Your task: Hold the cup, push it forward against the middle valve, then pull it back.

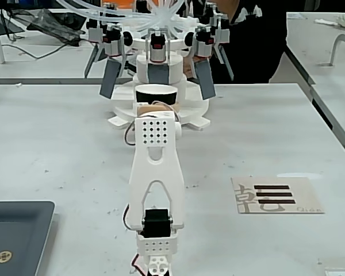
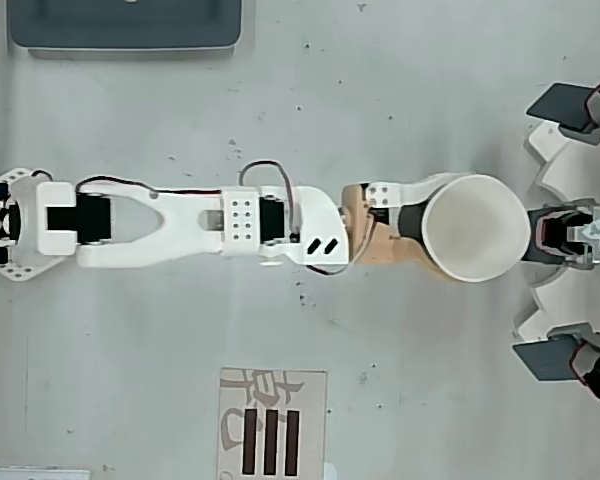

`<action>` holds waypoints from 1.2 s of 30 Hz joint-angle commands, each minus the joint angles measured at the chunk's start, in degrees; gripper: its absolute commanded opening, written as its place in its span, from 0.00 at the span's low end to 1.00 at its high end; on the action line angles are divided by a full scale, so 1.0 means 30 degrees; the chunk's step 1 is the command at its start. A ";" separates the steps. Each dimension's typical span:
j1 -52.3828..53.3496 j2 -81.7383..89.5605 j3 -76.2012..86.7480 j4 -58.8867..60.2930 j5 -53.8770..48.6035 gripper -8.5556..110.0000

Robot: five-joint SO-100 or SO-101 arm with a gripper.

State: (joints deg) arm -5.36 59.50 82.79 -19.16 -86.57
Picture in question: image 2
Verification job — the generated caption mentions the white paper cup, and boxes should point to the white paper cup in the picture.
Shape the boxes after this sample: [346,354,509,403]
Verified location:
[397,171,532,284]

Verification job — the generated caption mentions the grey paddle valve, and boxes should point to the grey paddle valve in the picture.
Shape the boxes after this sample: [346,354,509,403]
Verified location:
[511,322,600,404]
[524,71,600,147]

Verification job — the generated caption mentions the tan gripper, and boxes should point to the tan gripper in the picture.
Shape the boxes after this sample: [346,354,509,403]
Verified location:
[339,171,476,284]

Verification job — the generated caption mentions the red black forearm cable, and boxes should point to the red black forearm cable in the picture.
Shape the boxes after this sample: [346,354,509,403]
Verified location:
[73,173,222,200]

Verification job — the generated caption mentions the trigram print card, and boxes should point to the trigram print card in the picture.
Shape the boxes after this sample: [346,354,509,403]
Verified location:
[217,367,329,480]

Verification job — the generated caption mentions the red black wrist cable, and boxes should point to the red black wrist cable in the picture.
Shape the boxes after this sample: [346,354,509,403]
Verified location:
[237,160,302,237]

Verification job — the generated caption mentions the white paper sheet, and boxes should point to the white paper sheet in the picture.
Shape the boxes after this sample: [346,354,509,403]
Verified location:
[0,466,92,480]

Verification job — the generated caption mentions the dark grey tray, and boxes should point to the dark grey tray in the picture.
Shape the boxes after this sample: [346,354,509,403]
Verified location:
[6,0,245,52]

